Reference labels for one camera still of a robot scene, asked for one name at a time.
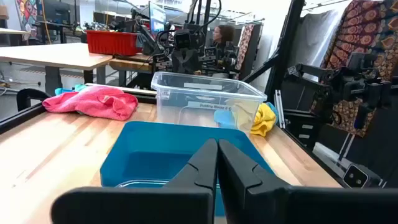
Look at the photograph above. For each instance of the computer monitor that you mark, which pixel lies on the computer monitor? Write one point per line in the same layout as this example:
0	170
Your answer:
157	17

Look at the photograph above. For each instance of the table-level camera box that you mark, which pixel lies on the table-level camera box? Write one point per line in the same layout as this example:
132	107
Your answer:
356	176

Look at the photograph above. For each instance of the blue plastic bin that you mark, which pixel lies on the blue plastic bin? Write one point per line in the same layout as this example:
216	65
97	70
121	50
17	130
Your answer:
149	149

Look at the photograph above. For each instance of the clear plastic bin with label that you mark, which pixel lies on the clear plastic bin with label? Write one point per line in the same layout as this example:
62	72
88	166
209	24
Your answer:
199	93

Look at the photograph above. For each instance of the yellow microfiber towel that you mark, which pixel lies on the yellow microfiber towel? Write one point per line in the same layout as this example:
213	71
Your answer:
264	119

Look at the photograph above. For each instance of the patterned fabric panel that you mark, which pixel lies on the patterned fabric panel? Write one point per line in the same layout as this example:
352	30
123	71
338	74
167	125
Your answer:
244	46

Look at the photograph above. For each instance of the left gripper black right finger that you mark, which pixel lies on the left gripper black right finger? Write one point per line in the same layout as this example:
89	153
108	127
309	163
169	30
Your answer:
248	202

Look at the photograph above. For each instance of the pink microfiber towel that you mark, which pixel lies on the pink microfiber towel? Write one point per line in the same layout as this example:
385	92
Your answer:
93	102

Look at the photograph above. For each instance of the black curved chair back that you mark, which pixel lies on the black curved chair back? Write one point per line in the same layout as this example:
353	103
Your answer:
23	95

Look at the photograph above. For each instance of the red plastic crate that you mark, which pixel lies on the red plastic crate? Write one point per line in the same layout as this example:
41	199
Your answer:
112	42

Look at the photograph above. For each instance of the blue microfiber towel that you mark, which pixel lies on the blue microfiber towel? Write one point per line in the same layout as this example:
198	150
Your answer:
224	119

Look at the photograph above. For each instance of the light wooden desk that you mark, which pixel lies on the light wooden desk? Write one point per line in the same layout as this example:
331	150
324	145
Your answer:
56	56

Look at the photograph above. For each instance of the black metal frame post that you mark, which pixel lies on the black metal frame post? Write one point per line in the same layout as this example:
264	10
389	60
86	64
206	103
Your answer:
286	40

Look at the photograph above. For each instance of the red patterned tapestry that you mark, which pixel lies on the red patterned tapestry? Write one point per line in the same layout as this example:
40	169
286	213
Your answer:
367	28

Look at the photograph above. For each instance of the person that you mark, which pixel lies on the person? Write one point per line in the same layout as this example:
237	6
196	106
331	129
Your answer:
224	34

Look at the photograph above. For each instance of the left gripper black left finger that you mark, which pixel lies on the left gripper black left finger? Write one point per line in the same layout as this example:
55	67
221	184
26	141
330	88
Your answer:
186	205

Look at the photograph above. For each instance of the colorful patterned wall hanging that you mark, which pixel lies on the colorful patterned wall hanging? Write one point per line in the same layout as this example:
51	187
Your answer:
27	12

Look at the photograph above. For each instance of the white cloth sheet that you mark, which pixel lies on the white cloth sheet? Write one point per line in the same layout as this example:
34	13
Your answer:
314	37

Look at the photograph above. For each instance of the black drawer unit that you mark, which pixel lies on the black drawer unit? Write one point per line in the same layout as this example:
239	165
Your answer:
303	127

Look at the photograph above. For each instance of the white printed label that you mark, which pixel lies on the white printed label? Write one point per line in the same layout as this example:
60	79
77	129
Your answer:
208	105

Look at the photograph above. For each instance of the silver aluminum rail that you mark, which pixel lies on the silver aluminum rail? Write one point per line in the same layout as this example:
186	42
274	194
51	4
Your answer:
279	109

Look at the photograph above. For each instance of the teal microfiber towel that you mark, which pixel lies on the teal microfiber towel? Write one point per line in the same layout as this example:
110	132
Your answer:
63	90

